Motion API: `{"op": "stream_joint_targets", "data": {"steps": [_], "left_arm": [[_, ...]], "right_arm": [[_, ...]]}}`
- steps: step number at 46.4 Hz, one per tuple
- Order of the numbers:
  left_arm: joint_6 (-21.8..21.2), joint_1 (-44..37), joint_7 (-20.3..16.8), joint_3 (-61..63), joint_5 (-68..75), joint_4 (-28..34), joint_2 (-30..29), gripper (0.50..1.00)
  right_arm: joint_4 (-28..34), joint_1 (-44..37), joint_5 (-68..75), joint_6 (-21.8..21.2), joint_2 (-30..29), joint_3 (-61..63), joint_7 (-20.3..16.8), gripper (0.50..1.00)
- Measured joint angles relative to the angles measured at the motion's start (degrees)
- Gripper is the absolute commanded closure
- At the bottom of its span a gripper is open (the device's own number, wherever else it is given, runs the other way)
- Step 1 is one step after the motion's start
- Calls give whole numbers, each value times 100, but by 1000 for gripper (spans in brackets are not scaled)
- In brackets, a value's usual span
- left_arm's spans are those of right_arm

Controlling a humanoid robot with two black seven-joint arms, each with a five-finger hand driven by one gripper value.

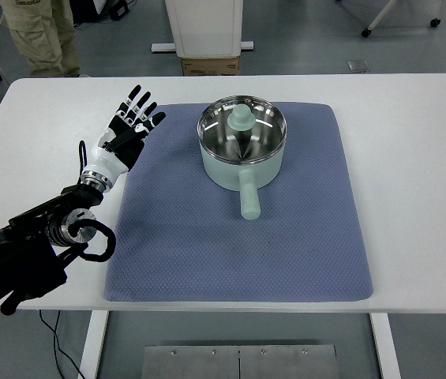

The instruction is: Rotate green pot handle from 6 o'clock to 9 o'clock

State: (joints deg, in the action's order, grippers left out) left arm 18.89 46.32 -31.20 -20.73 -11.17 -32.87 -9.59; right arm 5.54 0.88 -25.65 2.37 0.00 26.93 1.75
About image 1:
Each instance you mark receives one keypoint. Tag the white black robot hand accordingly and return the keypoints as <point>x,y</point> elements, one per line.
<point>122,140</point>

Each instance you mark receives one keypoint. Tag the green pot with handle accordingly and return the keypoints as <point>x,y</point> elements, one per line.
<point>245,179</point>

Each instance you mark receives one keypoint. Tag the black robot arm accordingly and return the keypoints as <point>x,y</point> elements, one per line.
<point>37,246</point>

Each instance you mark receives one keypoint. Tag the cardboard box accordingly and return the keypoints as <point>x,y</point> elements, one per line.
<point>228,66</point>

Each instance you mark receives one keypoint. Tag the glass lid with green knob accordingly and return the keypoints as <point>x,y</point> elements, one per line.
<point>242,130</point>

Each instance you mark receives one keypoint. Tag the person in khaki trousers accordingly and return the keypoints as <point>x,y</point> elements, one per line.
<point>43,32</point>

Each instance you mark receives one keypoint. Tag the blue quilted mat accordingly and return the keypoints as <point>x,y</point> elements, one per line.
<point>181,237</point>

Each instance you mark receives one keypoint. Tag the white table leg left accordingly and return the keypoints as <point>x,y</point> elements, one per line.
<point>93,345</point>

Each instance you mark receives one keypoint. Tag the white table leg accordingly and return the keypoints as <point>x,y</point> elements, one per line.
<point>93,345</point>
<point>385,347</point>

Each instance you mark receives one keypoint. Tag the grey floor socket plate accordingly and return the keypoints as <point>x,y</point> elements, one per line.
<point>358,66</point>

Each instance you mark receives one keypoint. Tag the white table leg right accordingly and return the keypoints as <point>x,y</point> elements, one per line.
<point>385,347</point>

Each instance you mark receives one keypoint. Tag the rolling chair base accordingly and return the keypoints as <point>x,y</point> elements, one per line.
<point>405,14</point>

